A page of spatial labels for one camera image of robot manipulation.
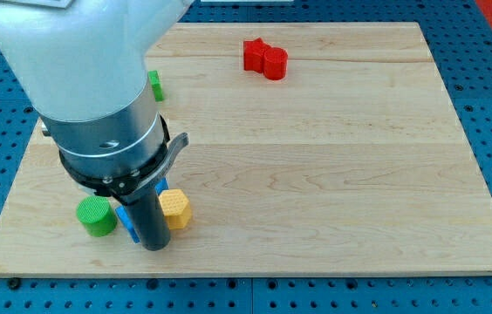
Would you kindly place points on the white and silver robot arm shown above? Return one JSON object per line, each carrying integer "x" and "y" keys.
{"x": 82, "y": 65}

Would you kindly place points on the green block behind arm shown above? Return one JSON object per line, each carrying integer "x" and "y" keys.
{"x": 155, "y": 81}

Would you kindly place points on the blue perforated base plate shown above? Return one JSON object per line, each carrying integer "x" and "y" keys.
{"x": 460, "y": 39}

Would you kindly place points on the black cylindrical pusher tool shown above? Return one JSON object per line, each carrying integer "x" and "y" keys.
{"x": 148, "y": 220}

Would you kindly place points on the light wooden board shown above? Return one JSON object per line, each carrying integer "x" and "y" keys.
{"x": 354, "y": 164}

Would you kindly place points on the red star block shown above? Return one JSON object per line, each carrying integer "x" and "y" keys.
{"x": 253, "y": 54}

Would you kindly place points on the blue block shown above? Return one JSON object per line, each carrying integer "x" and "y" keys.
{"x": 126, "y": 221}

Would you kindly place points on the red cylinder block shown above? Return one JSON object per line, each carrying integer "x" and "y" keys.
{"x": 275, "y": 61}

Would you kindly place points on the yellow hexagon block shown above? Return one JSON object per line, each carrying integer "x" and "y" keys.
{"x": 176, "y": 208}

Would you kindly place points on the green cylinder block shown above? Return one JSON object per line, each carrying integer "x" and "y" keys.
{"x": 96, "y": 216}

